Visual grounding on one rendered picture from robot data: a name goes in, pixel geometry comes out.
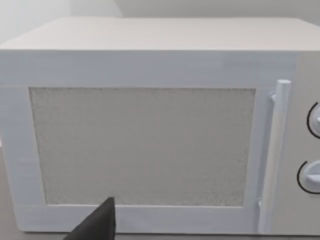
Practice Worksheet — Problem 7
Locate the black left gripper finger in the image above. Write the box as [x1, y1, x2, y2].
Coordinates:
[62, 196, 117, 240]

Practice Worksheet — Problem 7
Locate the pale microwave door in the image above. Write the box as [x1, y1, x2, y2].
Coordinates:
[0, 53, 298, 235]

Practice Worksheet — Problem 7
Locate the pale microwave oven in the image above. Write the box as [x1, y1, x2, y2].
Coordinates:
[0, 16, 320, 236]

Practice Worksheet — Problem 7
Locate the pale microwave knob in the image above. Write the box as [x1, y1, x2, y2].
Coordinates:
[306, 101, 320, 140]
[296, 159, 320, 195]

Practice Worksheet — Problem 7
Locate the pale microwave door handle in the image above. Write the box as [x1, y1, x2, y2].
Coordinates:
[257, 79, 292, 234]

